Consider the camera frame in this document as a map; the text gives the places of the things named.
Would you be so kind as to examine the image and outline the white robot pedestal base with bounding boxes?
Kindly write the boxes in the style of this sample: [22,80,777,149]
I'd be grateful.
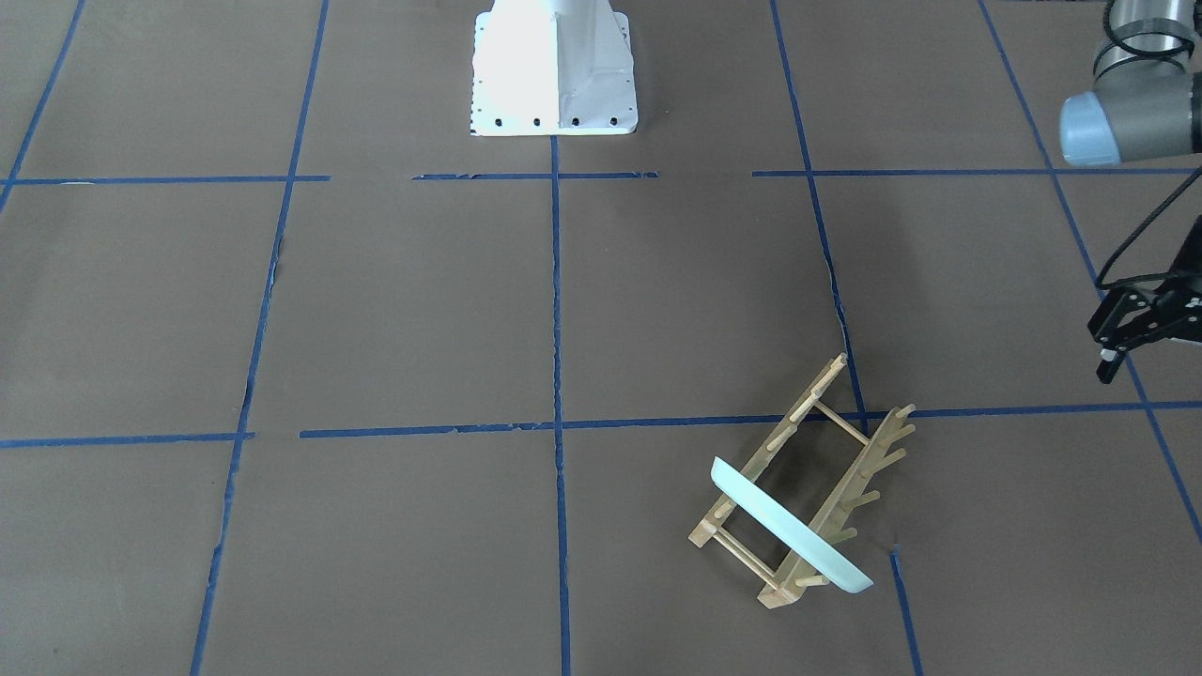
[470,1,639,137]

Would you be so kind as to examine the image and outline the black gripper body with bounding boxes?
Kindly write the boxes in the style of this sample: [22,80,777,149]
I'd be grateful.
[1087,219,1201,350]

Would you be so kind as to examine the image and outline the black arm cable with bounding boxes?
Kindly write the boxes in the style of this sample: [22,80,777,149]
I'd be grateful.
[1093,167,1202,292]

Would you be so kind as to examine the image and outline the mint green plate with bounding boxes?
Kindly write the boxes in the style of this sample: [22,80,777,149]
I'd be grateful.
[710,457,874,593]

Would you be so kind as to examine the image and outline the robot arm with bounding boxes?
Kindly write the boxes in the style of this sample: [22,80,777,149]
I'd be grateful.
[1059,1,1201,384]

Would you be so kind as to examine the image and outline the wooden plate rack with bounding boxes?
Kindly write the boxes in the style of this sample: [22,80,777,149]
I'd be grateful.
[688,352,916,610]

